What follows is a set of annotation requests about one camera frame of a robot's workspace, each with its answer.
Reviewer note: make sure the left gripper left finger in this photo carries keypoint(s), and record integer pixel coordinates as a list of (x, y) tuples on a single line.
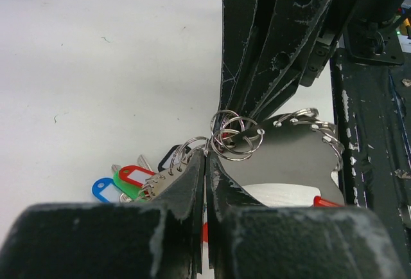
[(177, 245)]

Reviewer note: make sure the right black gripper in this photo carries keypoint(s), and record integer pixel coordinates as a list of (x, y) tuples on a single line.
[(275, 32)]

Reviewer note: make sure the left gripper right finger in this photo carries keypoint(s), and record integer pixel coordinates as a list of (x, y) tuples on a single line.
[(238, 246)]

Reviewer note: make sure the black key tag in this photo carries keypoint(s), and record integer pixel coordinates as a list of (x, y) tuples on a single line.
[(166, 160)]

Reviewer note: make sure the green key tag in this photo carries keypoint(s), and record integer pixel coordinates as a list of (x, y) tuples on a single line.
[(130, 190)]

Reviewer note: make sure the red key tag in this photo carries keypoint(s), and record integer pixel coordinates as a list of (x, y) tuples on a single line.
[(135, 175)]

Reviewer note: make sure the silver key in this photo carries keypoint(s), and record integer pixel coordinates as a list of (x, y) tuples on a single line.
[(143, 162)]

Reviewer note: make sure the blue key tag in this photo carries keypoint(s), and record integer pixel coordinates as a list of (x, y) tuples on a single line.
[(106, 191)]

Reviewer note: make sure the metal key holder red handle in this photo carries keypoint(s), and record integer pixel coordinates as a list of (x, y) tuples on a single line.
[(285, 161)]

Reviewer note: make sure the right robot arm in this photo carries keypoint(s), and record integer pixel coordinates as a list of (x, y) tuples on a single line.
[(368, 36)]

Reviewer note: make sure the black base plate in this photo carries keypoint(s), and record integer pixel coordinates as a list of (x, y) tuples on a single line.
[(372, 109)]

